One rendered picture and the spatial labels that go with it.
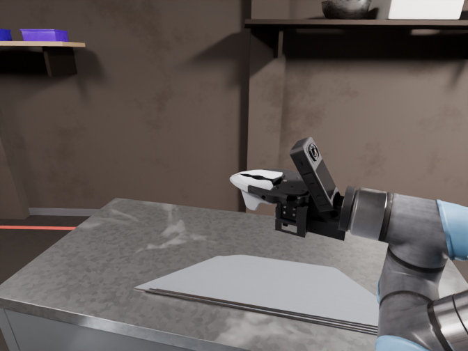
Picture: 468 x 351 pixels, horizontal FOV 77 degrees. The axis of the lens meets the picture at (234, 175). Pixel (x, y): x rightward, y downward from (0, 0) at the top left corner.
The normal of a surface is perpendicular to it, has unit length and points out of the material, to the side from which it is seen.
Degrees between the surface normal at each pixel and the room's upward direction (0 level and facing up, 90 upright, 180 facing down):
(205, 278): 0
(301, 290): 0
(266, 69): 90
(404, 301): 23
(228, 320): 0
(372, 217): 69
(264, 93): 90
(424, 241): 90
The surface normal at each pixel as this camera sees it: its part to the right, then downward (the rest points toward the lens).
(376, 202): -0.25, -0.57
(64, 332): -0.22, 0.37
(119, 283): 0.01, -0.92
